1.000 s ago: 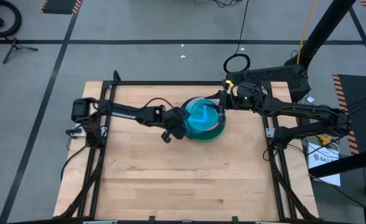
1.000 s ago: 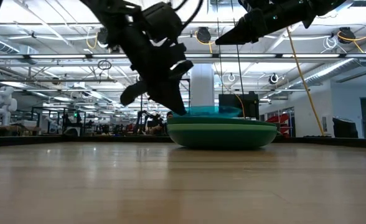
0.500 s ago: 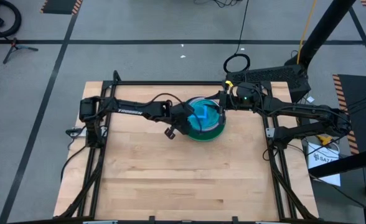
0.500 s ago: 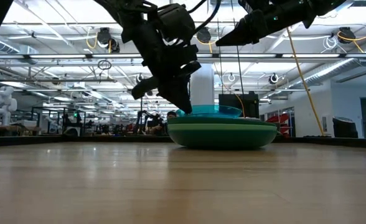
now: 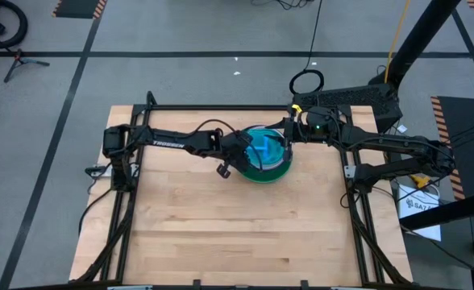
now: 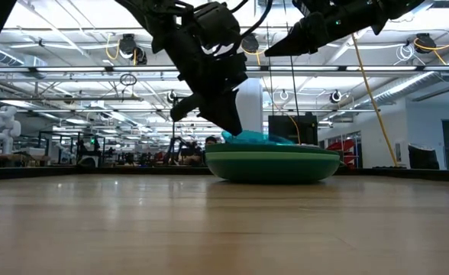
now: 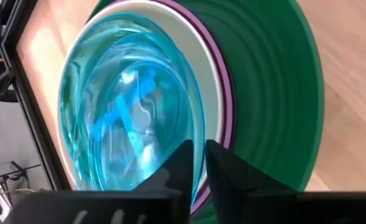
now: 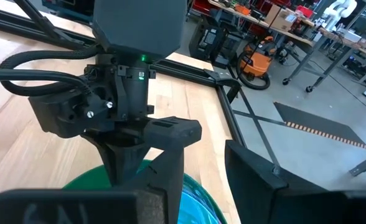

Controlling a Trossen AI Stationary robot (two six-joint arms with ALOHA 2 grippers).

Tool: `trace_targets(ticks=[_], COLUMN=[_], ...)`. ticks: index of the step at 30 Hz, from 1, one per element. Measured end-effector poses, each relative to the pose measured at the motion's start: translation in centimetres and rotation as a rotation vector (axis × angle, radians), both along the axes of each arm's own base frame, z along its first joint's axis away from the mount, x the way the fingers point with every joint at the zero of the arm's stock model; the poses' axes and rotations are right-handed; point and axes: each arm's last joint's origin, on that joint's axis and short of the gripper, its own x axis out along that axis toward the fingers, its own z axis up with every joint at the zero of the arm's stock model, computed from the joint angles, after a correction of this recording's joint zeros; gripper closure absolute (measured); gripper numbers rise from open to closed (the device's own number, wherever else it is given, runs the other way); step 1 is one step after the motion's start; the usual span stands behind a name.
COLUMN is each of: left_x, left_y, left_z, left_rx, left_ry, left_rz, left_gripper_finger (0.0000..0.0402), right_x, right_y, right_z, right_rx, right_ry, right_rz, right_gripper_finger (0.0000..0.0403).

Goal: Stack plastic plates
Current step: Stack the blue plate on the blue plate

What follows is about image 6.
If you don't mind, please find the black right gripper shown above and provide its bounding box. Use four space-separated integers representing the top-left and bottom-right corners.
263 0 386 57

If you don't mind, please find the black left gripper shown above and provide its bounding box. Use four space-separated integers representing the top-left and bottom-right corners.
147 0 249 136

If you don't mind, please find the teal transparent plastic plate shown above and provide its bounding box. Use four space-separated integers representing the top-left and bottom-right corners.
220 129 283 146
264 133 296 146

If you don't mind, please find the dark green plastic plate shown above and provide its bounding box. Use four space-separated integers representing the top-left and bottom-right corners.
204 142 339 154
204 157 341 184

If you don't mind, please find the black computer tower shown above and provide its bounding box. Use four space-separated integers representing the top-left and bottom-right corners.
267 113 319 147

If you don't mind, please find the black robot workstation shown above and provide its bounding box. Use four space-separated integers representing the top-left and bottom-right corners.
37 131 107 168

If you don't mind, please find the yellow hanging cable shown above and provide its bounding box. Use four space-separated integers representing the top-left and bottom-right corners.
349 32 399 168
243 47 302 145

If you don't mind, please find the red machine frame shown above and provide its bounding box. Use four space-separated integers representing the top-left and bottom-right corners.
325 138 358 168

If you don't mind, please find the silver ventilation duct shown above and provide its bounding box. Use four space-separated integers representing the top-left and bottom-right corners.
373 70 449 107

